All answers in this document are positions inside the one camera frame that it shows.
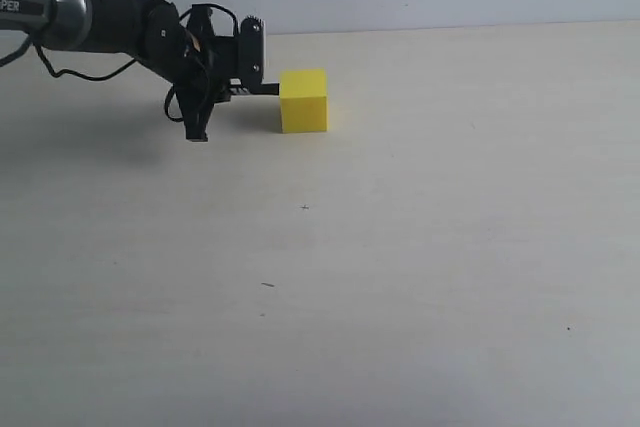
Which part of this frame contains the yellow cube block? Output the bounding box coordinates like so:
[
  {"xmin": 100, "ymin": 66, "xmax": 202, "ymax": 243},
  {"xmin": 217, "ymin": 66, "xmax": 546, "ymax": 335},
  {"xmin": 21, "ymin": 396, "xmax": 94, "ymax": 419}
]
[{"xmin": 279, "ymin": 69, "xmax": 328, "ymax": 134}]

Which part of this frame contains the black and white marker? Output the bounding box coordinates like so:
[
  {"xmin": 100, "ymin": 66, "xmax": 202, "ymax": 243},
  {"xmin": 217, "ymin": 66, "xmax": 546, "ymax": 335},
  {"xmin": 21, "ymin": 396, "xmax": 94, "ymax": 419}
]
[{"xmin": 247, "ymin": 83, "xmax": 280, "ymax": 96}]

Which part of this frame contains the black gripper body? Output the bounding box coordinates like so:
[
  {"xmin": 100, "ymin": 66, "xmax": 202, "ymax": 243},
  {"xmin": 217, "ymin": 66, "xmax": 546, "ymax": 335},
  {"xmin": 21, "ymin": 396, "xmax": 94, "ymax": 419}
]
[{"xmin": 187, "ymin": 3, "xmax": 265, "ymax": 88}]

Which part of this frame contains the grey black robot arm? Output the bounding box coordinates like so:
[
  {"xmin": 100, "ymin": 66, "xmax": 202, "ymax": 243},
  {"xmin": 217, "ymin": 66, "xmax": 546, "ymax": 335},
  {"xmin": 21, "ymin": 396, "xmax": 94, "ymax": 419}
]
[{"xmin": 1, "ymin": 0, "xmax": 279, "ymax": 142}]

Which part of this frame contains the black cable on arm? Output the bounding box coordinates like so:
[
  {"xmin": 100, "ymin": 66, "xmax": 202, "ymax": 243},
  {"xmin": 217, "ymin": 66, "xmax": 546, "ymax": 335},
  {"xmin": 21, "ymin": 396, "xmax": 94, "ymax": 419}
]
[{"xmin": 0, "ymin": 0, "xmax": 241, "ymax": 123}]

